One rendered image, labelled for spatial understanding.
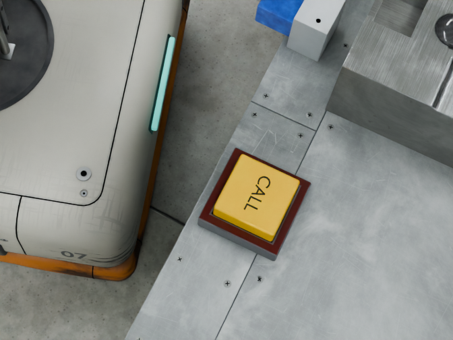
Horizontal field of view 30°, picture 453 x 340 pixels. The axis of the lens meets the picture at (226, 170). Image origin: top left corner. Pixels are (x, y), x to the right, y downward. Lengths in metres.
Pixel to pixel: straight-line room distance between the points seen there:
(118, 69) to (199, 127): 0.32
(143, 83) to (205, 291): 0.72
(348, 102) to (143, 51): 0.70
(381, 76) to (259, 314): 0.24
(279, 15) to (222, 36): 0.97
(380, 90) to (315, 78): 0.10
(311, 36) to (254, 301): 0.26
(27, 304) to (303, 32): 0.93
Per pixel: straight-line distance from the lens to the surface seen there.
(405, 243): 0.81
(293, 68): 0.86
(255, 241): 0.77
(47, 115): 1.42
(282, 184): 0.77
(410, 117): 0.80
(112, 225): 1.34
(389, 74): 0.78
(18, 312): 1.61
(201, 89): 1.74
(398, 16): 0.84
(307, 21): 0.83
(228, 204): 0.76
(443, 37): 0.81
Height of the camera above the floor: 1.55
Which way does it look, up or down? 68 degrees down
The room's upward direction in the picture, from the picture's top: 10 degrees clockwise
